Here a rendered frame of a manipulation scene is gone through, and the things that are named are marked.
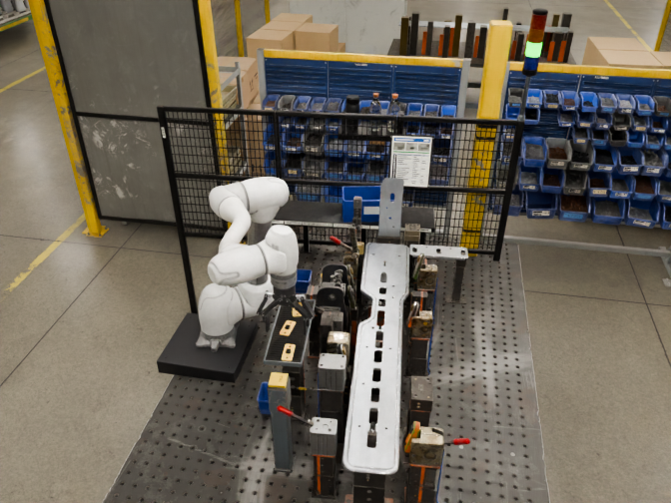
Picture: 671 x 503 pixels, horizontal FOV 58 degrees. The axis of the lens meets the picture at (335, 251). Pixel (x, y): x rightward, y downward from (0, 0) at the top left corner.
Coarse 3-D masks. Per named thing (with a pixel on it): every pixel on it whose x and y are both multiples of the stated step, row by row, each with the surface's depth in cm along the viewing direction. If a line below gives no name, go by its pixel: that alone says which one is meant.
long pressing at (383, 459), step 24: (408, 264) 296; (360, 288) 279; (408, 288) 280; (384, 312) 265; (360, 336) 252; (384, 336) 252; (360, 360) 240; (384, 360) 240; (360, 384) 229; (384, 384) 229; (360, 408) 220; (384, 408) 220; (360, 432) 211; (384, 432) 211; (360, 456) 202; (384, 456) 202
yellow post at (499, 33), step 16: (496, 32) 285; (496, 48) 289; (496, 64) 293; (496, 80) 297; (480, 96) 307; (496, 96) 302; (480, 112) 307; (496, 112) 306; (480, 128) 312; (480, 144) 316; (480, 160) 321; (480, 176) 326; (464, 208) 347; (480, 208) 337; (464, 224) 344; (480, 224) 342; (464, 240) 349
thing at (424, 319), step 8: (424, 312) 258; (416, 320) 256; (424, 320) 256; (432, 320) 260; (416, 328) 259; (424, 328) 259; (432, 328) 259; (416, 336) 261; (424, 336) 261; (416, 344) 264; (424, 344) 264; (416, 352) 267; (424, 352) 266; (408, 360) 274; (416, 360) 269; (424, 360) 268; (408, 368) 272; (416, 368) 271; (424, 368) 271; (408, 376) 274
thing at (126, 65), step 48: (48, 0) 406; (96, 0) 399; (144, 0) 393; (192, 0) 385; (48, 48) 422; (96, 48) 418; (144, 48) 410; (192, 48) 404; (96, 96) 439; (144, 96) 431; (192, 96) 424; (96, 144) 461; (144, 144) 453; (192, 144) 445; (96, 192) 486; (144, 192) 477; (192, 192) 471
